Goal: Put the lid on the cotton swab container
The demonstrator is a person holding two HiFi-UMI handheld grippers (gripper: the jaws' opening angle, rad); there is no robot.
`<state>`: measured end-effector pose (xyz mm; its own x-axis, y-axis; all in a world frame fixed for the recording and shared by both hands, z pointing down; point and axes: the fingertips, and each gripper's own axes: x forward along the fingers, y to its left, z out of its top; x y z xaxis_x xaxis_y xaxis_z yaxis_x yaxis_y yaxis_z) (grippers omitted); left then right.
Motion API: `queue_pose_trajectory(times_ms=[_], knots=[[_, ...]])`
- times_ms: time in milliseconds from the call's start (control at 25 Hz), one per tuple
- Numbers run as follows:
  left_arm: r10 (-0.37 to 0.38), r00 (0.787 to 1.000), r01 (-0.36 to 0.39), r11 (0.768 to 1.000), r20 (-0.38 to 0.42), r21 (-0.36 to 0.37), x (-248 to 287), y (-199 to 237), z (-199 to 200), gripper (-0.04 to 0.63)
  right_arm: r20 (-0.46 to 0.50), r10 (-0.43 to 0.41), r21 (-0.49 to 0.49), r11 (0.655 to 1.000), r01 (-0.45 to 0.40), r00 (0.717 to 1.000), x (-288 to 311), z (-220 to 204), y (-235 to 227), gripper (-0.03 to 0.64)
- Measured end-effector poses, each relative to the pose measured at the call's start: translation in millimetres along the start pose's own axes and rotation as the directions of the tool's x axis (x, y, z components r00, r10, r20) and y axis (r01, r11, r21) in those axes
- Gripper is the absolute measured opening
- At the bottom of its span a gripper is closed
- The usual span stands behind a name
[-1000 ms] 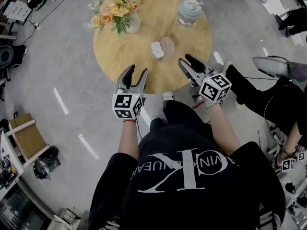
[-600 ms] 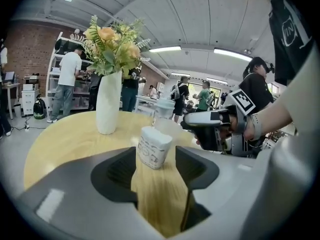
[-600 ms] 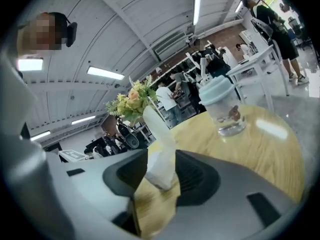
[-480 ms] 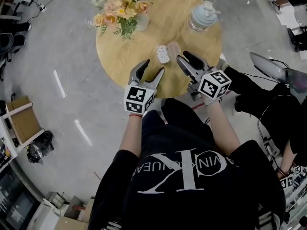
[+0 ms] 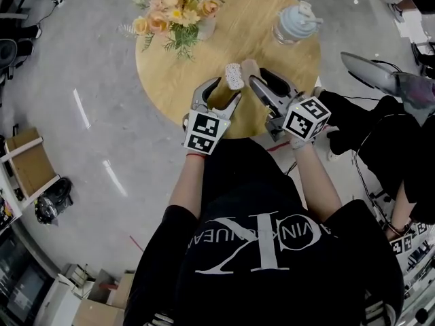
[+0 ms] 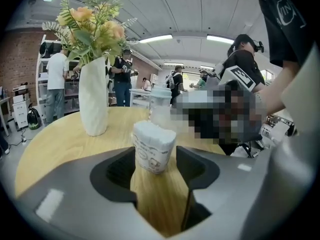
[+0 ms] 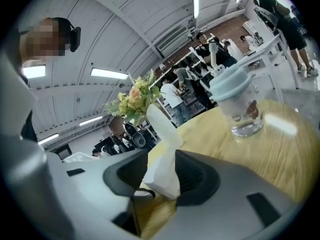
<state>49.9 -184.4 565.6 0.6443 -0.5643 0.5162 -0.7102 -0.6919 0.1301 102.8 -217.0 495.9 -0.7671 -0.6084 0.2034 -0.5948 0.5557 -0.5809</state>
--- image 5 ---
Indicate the person's right forearm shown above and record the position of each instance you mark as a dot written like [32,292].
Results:
[316,178]

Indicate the grey-backed office chair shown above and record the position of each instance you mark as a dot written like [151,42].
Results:
[7,50]

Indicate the white storage box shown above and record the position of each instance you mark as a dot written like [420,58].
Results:
[57,301]

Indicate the small white cup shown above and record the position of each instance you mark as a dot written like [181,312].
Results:
[234,75]

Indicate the glass jar with blue lid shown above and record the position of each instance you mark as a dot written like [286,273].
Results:
[295,24]

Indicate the white cluttered desk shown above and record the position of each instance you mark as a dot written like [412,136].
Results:
[7,195]

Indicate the black bag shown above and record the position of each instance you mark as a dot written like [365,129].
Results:
[54,202]

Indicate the black monitor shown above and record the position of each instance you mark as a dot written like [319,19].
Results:
[27,290]

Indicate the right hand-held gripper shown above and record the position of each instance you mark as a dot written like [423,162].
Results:
[306,117]

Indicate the vase of orange flowers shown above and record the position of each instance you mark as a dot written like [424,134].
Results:
[180,9]

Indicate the white power strip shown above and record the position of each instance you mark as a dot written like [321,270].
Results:
[59,1]

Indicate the round wooden table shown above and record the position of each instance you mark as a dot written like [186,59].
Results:
[244,36]

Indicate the person's black printed t-shirt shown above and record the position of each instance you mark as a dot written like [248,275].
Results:
[265,284]

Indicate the brown cardboard box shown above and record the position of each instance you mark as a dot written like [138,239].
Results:
[30,161]

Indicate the person's left forearm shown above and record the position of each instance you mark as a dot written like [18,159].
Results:
[185,182]

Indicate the person's black trousers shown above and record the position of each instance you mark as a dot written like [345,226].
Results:
[244,172]

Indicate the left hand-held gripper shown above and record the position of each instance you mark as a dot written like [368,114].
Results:
[205,131]

